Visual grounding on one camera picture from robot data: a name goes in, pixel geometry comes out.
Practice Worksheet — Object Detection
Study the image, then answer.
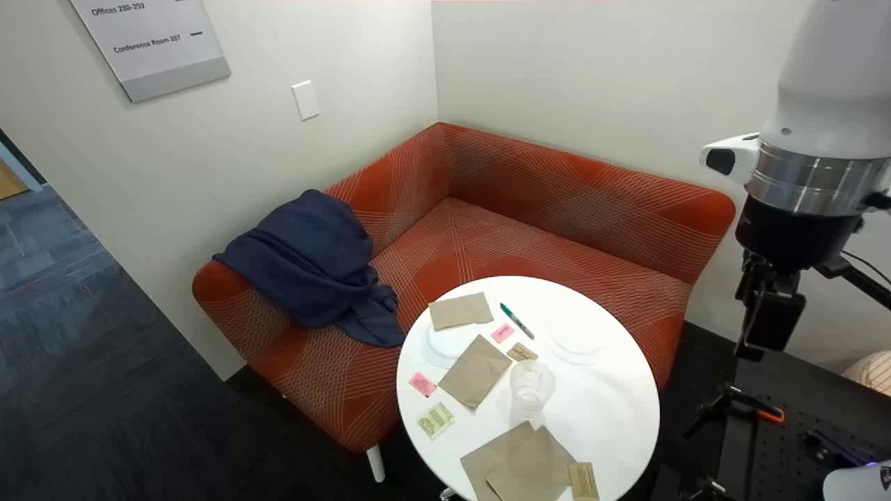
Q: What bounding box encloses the small white plate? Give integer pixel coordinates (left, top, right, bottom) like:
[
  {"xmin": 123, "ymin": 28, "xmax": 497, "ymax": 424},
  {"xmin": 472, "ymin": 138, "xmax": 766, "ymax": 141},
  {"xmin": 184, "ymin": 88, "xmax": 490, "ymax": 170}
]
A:
[{"xmin": 418, "ymin": 316, "xmax": 475, "ymax": 369}]

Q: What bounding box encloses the beige striped cushion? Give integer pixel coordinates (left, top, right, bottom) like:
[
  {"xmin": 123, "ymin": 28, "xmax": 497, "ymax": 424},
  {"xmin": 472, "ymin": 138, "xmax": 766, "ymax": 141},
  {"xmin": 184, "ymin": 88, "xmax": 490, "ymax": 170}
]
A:
[{"xmin": 840, "ymin": 348, "xmax": 891, "ymax": 397}]

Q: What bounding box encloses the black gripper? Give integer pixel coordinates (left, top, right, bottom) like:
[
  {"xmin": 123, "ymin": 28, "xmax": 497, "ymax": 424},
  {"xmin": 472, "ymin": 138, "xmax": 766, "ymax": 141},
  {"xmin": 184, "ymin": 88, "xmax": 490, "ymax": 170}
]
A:
[{"xmin": 734, "ymin": 195, "xmax": 869, "ymax": 362}]

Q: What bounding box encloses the white grey device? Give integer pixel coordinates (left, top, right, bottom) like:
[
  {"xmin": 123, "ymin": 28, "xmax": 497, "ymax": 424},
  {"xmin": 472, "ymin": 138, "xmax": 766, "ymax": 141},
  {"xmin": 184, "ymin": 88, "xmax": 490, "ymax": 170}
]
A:
[{"xmin": 820, "ymin": 458, "xmax": 891, "ymax": 501}]

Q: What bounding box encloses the orange handled clamp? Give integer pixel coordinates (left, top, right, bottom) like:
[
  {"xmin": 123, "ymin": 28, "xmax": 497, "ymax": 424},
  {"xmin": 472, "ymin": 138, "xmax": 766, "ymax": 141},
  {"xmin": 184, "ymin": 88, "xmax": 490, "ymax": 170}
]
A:
[{"xmin": 733, "ymin": 393, "xmax": 791, "ymax": 428}]

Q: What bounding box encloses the large brown paper napkin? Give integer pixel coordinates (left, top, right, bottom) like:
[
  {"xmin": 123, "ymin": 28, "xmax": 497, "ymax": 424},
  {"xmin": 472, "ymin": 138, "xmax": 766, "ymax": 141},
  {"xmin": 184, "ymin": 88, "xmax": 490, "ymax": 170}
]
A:
[{"xmin": 455, "ymin": 417, "xmax": 579, "ymax": 501}]

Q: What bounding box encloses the green sweetener packet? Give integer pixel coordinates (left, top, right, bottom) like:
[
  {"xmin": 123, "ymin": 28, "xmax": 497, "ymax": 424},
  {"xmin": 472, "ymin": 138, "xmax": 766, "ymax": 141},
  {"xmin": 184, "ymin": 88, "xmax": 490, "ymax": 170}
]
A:
[{"xmin": 415, "ymin": 401, "xmax": 460, "ymax": 443}]

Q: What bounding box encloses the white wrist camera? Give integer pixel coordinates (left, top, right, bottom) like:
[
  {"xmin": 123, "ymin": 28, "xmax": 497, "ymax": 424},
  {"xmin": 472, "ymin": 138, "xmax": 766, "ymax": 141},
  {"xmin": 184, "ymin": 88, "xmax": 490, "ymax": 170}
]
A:
[{"xmin": 698, "ymin": 130, "xmax": 763, "ymax": 177}]

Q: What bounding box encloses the small brown sugar packet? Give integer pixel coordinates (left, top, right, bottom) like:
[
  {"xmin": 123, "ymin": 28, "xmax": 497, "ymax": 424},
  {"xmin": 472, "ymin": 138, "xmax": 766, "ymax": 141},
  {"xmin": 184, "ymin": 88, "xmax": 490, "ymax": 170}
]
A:
[
  {"xmin": 565, "ymin": 458, "xmax": 602, "ymax": 501},
  {"xmin": 504, "ymin": 340, "xmax": 539, "ymax": 365}
]

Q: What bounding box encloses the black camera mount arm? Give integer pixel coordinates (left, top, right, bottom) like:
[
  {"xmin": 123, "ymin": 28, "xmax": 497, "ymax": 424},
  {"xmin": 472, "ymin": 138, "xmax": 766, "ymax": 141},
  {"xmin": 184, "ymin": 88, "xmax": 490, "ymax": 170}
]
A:
[{"xmin": 813, "ymin": 251, "xmax": 891, "ymax": 312}]

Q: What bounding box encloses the brown square card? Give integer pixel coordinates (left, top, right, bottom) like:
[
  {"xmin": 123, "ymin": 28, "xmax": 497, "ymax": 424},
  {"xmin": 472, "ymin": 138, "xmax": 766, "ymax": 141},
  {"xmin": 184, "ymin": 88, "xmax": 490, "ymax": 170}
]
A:
[{"xmin": 437, "ymin": 330, "xmax": 515, "ymax": 414}]

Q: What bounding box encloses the orange red patterned sofa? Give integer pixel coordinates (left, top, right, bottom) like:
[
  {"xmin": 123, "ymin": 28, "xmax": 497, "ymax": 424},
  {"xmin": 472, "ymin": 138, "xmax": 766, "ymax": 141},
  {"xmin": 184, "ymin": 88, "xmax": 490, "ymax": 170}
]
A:
[{"xmin": 190, "ymin": 119, "xmax": 737, "ymax": 483}]

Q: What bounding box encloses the green capped marker pen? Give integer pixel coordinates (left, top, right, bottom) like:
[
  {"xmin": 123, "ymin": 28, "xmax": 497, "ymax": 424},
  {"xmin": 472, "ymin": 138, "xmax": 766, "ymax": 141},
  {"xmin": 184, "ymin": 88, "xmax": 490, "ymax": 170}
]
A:
[{"xmin": 497, "ymin": 300, "xmax": 538, "ymax": 343}]

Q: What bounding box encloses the grey wall sign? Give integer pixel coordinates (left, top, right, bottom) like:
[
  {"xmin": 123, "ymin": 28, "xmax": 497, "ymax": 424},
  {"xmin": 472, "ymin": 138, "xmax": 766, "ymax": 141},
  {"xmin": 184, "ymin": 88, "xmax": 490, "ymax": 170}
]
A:
[{"xmin": 63, "ymin": 0, "xmax": 234, "ymax": 106}]

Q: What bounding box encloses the navy blue blanket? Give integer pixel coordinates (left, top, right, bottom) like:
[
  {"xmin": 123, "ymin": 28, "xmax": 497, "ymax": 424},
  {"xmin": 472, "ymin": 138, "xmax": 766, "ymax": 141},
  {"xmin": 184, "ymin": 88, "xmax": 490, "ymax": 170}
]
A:
[{"xmin": 212, "ymin": 186, "xmax": 410, "ymax": 351}]

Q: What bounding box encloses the round white table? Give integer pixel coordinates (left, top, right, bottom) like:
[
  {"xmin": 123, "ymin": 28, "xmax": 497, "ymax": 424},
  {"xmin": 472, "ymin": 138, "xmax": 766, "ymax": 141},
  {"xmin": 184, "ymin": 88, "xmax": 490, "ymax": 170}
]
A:
[{"xmin": 394, "ymin": 272, "xmax": 663, "ymax": 501}]

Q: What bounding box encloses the clear plastic cup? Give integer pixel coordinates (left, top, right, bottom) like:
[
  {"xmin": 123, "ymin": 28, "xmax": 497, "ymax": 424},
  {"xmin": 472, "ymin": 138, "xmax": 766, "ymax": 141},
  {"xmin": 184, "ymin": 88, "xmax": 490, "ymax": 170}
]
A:
[{"xmin": 506, "ymin": 358, "xmax": 556, "ymax": 424}]

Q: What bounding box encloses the black perforated base table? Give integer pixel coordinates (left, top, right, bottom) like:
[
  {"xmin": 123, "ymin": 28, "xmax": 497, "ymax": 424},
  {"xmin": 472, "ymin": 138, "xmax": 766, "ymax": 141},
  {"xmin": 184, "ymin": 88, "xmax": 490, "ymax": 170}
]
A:
[{"xmin": 719, "ymin": 337, "xmax": 891, "ymax": 501}]

